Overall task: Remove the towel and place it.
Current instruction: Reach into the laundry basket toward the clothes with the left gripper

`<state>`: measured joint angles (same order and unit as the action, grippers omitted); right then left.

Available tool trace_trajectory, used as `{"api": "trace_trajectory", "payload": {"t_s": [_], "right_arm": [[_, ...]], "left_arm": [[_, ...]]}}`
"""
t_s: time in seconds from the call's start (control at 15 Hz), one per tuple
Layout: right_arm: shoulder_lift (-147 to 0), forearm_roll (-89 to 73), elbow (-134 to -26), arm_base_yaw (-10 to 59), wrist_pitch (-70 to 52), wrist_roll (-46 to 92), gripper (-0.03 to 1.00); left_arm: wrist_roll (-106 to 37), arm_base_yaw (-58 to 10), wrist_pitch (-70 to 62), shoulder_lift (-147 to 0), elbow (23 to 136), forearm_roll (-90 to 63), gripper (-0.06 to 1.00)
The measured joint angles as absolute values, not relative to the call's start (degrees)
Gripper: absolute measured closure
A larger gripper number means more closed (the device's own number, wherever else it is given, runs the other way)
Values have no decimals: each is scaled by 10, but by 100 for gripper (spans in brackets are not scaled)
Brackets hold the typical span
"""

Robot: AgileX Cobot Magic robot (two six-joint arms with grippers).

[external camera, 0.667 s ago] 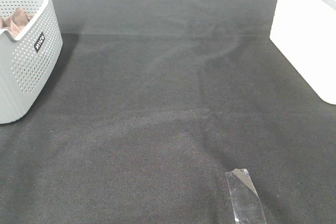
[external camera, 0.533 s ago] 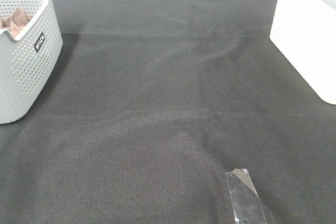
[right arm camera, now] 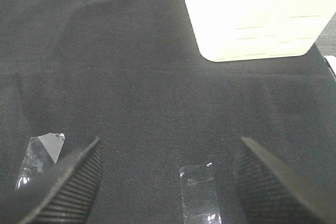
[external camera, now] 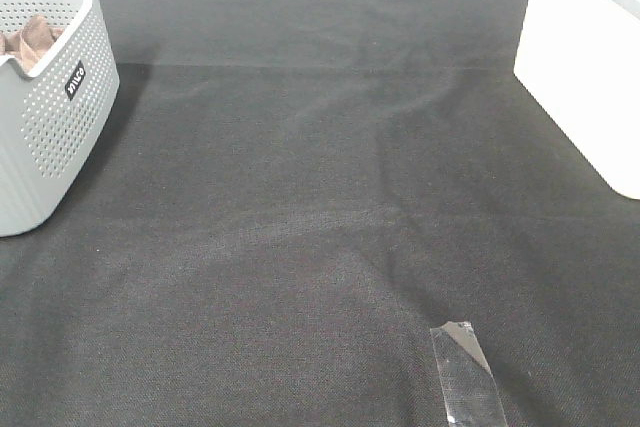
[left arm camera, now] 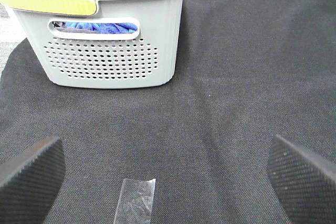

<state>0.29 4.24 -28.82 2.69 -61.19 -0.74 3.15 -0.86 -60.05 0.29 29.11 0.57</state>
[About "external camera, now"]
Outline brown towel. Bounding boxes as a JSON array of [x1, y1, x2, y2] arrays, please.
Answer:
[[1, 14, 64, 73]]

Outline black table cloth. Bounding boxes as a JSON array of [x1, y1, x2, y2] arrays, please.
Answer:
[[1, 0, 639, 426]]

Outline clear tape strip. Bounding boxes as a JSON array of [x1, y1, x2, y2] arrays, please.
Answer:
[[430, 321, 508, 427]]

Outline grey perforated laundry basket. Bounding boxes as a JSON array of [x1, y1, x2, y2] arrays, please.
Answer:
[[1, 0, 120, 237]]

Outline white storage box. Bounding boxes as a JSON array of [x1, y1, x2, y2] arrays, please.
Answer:
[[514, 0, 639, 199]]

